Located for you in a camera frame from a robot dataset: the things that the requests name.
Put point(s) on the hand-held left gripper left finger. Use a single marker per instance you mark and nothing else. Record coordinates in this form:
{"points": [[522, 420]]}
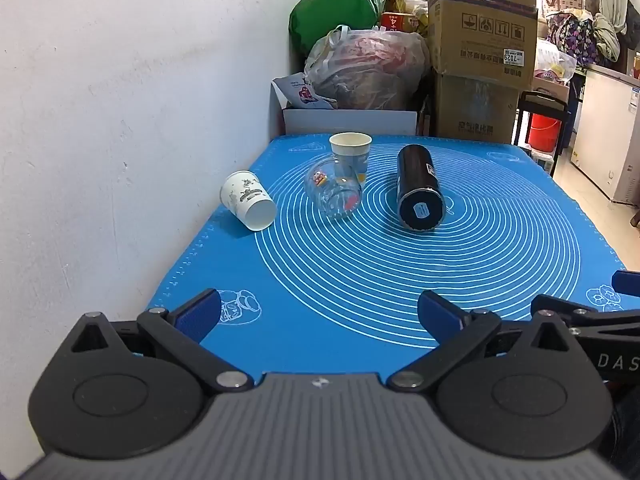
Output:
{"points": [[199, 313]]}

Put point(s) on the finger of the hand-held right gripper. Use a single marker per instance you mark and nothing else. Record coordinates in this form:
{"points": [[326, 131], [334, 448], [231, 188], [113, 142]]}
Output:
{"points": [[628, 282], [580, 311]]}

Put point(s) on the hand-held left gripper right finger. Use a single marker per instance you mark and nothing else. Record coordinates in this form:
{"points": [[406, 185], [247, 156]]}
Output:
{"points": [[441, 314]]}

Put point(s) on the white printed paper cup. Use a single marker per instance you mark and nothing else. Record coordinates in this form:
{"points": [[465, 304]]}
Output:
{"points": [[246, 199]]}

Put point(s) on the black tumbler cup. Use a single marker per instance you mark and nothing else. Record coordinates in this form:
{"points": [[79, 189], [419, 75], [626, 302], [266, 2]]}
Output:
{"points": [[419, 188]]}

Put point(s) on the clear glass cup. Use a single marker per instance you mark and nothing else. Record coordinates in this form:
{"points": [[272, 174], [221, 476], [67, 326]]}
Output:
{"points": [[332, 189]]}

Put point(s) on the cream paper cup blue print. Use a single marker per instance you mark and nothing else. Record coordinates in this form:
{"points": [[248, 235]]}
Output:
{"points": [[351, 152]]}

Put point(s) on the blue silicone baking mat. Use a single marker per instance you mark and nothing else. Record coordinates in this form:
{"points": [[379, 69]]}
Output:
{"points": [[350, 285]]}

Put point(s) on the white chest freezer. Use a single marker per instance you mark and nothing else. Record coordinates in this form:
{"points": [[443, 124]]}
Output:
{"points": [[607, 125]]}

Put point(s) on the red plastic bucket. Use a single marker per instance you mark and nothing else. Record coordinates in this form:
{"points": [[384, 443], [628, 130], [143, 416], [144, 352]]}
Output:
{"points": [[544, 133]]}

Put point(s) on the black metal stool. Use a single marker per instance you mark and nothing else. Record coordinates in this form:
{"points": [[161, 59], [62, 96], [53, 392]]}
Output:
{"points": [[543, 100]]}

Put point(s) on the tall brown cardboard box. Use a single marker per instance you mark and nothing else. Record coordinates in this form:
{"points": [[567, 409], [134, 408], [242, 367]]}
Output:
{"points": [[472, 109]]}

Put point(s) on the white open box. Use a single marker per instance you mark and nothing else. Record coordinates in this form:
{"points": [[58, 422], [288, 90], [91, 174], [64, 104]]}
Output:
{"points": [[350, 122]]}

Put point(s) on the white plastic bag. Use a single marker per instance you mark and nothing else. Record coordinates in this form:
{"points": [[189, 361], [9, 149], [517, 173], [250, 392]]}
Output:
{"points": [[553, 63]]}

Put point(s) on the white blue printed bag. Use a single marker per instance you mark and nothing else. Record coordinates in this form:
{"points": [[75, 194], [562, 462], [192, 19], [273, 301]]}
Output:
{"points": [[300, 92]]}

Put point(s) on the pale green cloth bundle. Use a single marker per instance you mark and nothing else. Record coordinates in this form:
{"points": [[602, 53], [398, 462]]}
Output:
{"points": [[608, 35]]}

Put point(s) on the purple patterned bag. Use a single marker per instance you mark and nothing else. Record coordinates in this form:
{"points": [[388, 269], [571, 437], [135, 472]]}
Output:
{"points": [[575, 35]]}

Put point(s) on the clear plastic bag red contents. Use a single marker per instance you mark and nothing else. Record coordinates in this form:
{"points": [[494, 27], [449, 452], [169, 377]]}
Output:
{"points": [[370, 68]]}

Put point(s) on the small red box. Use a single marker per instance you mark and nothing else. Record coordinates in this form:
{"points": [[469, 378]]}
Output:
{"points": [[398, 22]]}

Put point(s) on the large brown cardboard box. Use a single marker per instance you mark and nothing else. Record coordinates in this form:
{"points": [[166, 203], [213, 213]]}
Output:
{"points": [[483, 15]]}

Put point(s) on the green plastic bag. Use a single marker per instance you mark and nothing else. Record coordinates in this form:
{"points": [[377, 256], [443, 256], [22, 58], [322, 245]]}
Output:
{"points": [[334, 8]]}

